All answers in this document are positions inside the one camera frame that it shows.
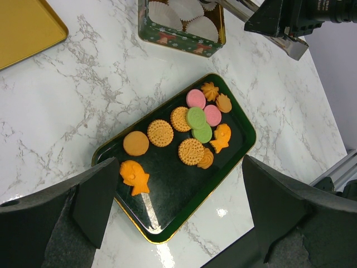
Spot white paper cup bottom-right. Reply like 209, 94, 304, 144
186, 16, 219, 42

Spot orange fish cookie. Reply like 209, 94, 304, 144
209, 123, 231, 154
119, 160, 150, 196

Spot orange star swirl cookie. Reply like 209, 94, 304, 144
201, 82, 219, 101

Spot green round cookie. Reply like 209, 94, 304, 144
186, 107, 206, 129
191, 123, 213, 143

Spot dotted orange round cookie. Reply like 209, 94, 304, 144
147, 119, 173, 147

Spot plain orange round cookie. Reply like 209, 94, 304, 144
123, 131, 149, 156

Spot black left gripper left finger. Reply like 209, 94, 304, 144
1, 157, 119, 267

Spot green christmas cookie tin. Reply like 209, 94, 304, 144
138, 1, 226, 58

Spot orange fish cookie left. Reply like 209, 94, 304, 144
119, 160, 150, 196

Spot white paper cup top-right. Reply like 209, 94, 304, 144
168, 0, 204, 21

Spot orange fish cookie right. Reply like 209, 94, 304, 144
209, 123, 231, 154

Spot pink round cookie lower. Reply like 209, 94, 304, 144
203, 104, 221, 127

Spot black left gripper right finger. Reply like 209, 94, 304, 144
206, 156, 356, 267

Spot gold tin lid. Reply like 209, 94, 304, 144
1, 1, 69, 70

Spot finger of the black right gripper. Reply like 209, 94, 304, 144
244, 0, 295, 37

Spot pink round cookie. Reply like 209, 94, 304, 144
203, 104, 221, 127
186, 89, 206, 109

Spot dark green rectangular tray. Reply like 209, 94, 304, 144
91, 73, 257, 245

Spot pink round cookie upper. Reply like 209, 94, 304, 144
186, 89, 206, 109

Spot orange flower cookie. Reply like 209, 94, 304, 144
215, 93, 232, 113

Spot aluminium front rail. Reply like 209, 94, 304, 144
310, 149, 356, 192

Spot metal serving tongs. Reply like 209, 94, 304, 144
200, 0, 308, 61

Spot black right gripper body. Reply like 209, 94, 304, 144
288, 0, 356, 37

